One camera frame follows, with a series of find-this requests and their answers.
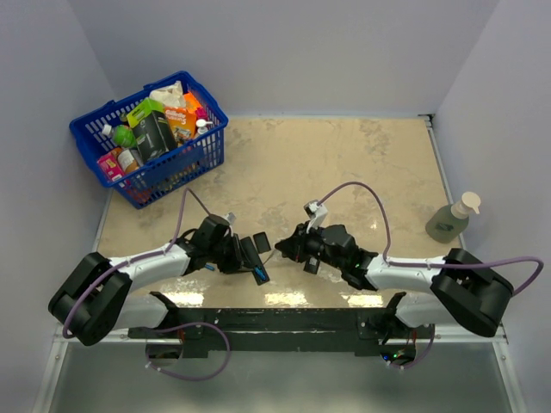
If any green liquid soap pump bottle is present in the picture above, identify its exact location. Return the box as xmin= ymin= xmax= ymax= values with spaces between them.
xmin=425 ymin=192 xmax=481 ymax=243

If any black remote control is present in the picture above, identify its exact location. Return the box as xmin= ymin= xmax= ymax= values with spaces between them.
xmin=303 ymin=257 xmax=320 ymax=274
xmin=240 ymin=237 xmax=269 ymax=286

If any green black razor box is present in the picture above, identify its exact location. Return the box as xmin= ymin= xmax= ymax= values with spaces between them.
xmin=127 ymin=98 xmax=177 ymax=163

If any crumpled beige paper bag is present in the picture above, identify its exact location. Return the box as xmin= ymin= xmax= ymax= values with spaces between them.
xmin=149 ymin=81 xmax=186 ymax=108

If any orange pill bottle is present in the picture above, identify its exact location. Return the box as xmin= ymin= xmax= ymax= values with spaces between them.
xmin=117 ymin=148 xmax=140 ymax=175

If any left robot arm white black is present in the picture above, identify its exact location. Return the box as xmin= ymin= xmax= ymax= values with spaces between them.
xmin=48 ymin=213 xmax=242 ymax=346

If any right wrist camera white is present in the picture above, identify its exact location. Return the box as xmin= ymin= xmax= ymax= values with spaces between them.
xmin=304 ymin=200 xmax=328 ymax=232

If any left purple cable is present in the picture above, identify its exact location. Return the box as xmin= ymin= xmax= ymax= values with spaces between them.
xmin=62 ymin=188 xmax=212 ymax=339

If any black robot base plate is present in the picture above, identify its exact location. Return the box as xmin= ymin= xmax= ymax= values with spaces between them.
xmin=128 ymin=299 xmax=434 ymax=358

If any green bottle white cap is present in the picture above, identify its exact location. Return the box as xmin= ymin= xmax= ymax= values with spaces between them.
xmin=102 ymin=124 xmax=136 ymax=148

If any purple cable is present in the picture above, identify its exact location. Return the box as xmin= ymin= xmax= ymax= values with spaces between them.
xmin=316 ymin=182 xmax=544 ymax=296
xmin=62 ymin=188 xmax=212 ymax=339

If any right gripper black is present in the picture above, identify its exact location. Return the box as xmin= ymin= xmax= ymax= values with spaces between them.
xmin=276 ymin=221 xmax=345 ymax=272

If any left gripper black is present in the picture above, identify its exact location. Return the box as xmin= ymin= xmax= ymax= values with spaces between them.
xmin=207 ymin=232 xmax=253 ymax=274

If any aluminium frame rail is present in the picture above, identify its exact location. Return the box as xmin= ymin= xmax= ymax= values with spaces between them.
xmin=51 ymin=324 xmax=130 ymax=345

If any blue plastic shopping basket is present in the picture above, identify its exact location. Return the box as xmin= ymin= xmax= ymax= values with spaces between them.
xmin=69 ymin=71 xmax=228 ymax=209

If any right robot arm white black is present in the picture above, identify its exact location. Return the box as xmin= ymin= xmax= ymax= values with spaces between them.
xmin=275 ymin=223 xmax=513 ymax=338

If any pink box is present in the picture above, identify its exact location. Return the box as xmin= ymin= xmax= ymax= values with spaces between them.
xmin=97 ymin=152 xmax=125 ymax=182

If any orange Gillette razor pack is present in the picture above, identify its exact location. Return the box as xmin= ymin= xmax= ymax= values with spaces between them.
xmin=164 ymin=107 xmax=197 ymax=145

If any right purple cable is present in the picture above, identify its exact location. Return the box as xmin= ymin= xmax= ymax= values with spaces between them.
xmin=316 ymin=182 xmax=544 ymax=296

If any white pump bottle in basket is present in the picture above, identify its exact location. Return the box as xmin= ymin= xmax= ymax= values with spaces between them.
xmin=195 ymin=119 xmax=213 ymax=137

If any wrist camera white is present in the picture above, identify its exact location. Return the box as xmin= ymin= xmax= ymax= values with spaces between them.
xmin=304 ymin=200 xmax=328 ymax=232
xmin=225 ymin=212 xmax=236 ymax=225

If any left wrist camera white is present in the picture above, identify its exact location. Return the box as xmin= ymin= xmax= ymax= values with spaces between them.
xmin=225 ymin=212 xmax=236 ymax=225

